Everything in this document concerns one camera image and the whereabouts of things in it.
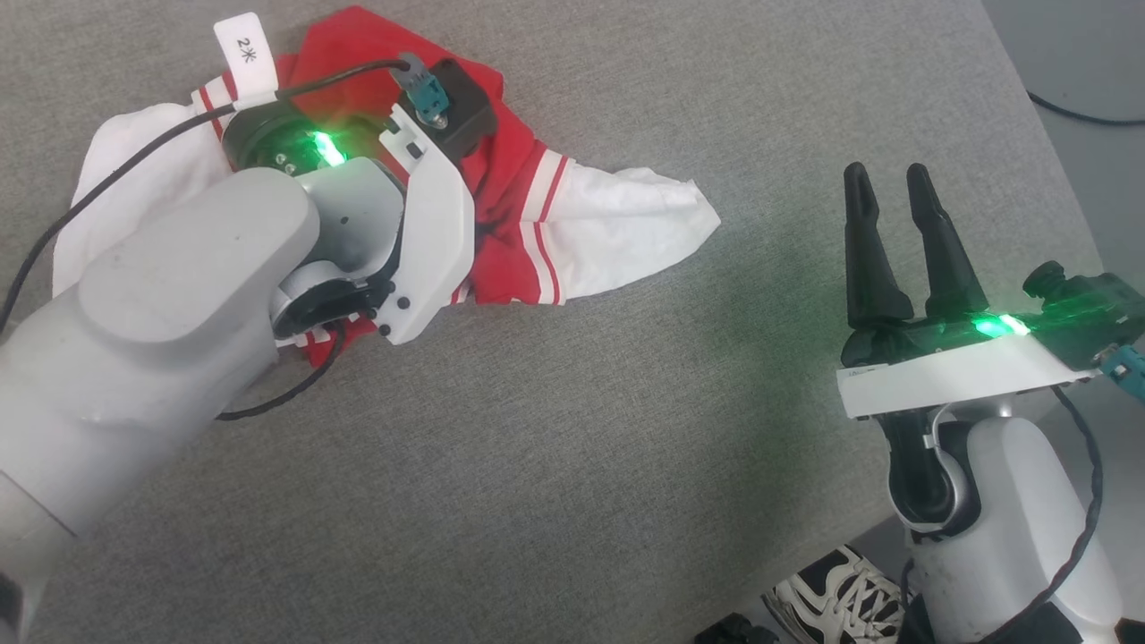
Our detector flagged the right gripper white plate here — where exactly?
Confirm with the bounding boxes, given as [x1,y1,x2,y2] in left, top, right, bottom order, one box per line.
[836,162,1101,419]

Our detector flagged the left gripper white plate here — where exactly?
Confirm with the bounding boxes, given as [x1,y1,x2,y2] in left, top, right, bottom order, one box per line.
[222,98,476,346]

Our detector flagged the red and white jersey garment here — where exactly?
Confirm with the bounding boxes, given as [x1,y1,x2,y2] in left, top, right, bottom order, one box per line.
[52,6,722,368]

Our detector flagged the grey fabric sofa cushion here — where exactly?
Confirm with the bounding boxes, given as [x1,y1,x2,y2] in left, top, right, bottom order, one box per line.
[0,0,1106,644]

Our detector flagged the white and black sneaker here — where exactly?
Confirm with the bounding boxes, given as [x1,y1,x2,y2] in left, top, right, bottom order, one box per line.
[762,546,909,644]

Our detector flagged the black shoe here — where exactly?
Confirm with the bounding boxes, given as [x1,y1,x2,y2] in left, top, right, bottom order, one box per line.
[693,613,779,644]

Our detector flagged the thin black floor cable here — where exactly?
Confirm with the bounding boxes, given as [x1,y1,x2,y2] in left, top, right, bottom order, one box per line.
[1027,89,1145,128]

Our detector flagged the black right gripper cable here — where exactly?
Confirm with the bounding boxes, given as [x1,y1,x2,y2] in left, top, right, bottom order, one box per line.
[980,344,1145,644]

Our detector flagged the white paper cable tag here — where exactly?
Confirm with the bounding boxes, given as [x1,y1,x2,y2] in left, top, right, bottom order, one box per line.
[213,12,278,113]

